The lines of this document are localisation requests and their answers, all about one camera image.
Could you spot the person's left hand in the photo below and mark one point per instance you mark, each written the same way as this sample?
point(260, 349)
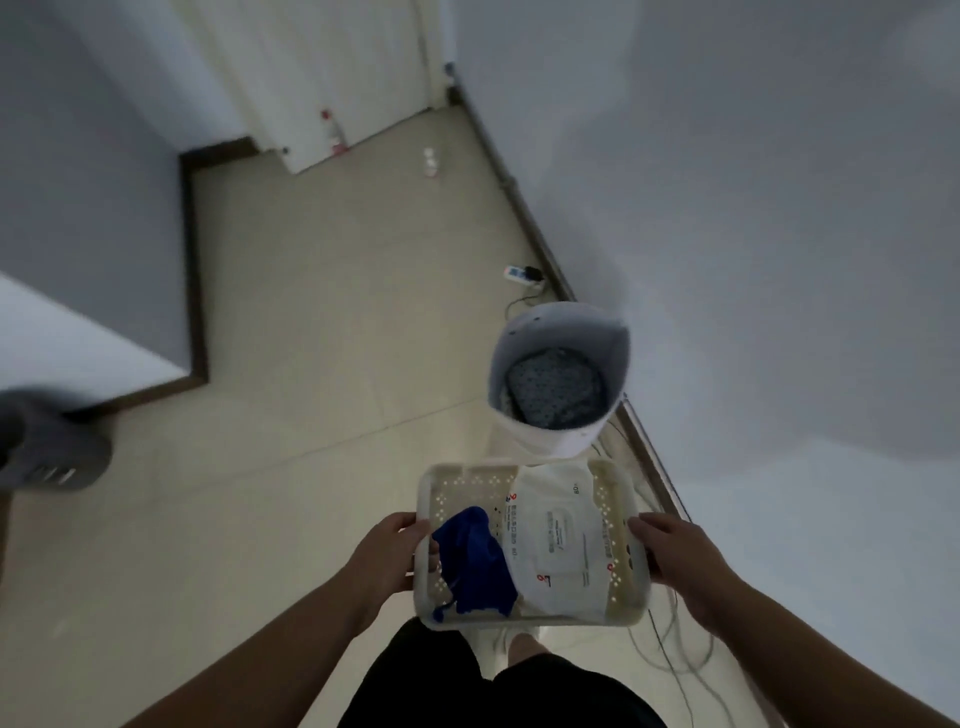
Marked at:
point(382, 559)

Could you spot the person's right hand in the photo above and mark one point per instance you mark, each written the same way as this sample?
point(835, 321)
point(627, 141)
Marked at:
point(682, 559)

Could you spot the person's right thumb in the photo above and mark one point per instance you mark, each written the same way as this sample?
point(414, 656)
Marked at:
point(646, 531)

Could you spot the person's left thumb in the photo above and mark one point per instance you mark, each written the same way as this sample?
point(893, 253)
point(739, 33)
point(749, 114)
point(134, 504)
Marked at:
point(418, 520)

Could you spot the white perforated plastic basket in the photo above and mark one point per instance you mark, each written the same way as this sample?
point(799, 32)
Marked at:
point(525, 540)

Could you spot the person's right forearm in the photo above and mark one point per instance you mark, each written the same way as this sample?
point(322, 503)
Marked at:
point(817, 660)

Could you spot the person's left forearm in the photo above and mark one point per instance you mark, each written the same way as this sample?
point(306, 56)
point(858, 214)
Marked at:
point(255, 660)

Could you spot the blue cloth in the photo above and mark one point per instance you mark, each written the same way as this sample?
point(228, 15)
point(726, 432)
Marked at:
point(476, 562)

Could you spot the white wet wipes packet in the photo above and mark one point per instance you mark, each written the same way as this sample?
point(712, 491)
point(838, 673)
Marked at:
point(559, 544)

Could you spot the person's white shoe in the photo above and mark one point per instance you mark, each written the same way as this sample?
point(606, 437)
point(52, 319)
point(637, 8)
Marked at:
point(499, 645)

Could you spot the white mini washing machine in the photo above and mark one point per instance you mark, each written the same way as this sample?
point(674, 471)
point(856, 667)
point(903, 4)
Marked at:
point(556, 382)

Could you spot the person's black shorts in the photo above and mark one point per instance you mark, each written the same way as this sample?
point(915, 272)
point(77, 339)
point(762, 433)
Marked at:
point(495, 686)

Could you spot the white power strip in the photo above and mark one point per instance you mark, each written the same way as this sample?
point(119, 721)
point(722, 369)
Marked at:
point(523, 277)

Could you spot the dark brown baseboard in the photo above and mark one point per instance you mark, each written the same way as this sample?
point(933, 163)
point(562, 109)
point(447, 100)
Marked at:
point(196, 262)

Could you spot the small white bottle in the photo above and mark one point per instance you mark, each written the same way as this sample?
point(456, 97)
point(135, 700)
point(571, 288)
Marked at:
point(429, 163)

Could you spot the grey slipper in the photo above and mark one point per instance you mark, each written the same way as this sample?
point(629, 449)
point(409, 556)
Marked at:
point(49, 442)

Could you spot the red capped spray bottle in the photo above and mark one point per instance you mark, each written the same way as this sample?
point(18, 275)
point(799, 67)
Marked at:
point(331, 133)

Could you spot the white door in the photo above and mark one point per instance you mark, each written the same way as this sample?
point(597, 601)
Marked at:
point(330, 67)

